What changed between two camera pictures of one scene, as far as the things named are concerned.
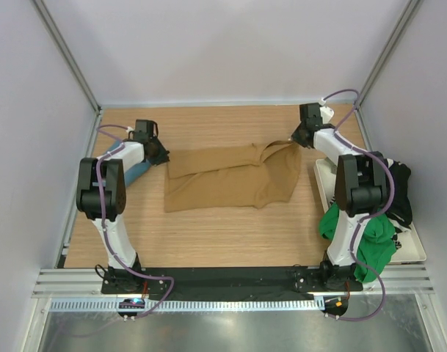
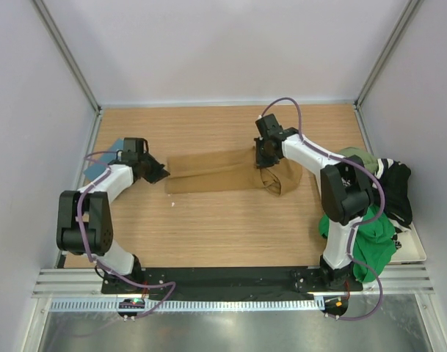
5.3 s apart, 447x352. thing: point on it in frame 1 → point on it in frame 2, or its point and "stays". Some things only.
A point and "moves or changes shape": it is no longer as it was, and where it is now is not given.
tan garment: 254,175 moves or changes shape
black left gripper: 162,158 → 158,172
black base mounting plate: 232,283 stays
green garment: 376,246 stays
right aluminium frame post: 411,6 stays
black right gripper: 296,137 → 260,161
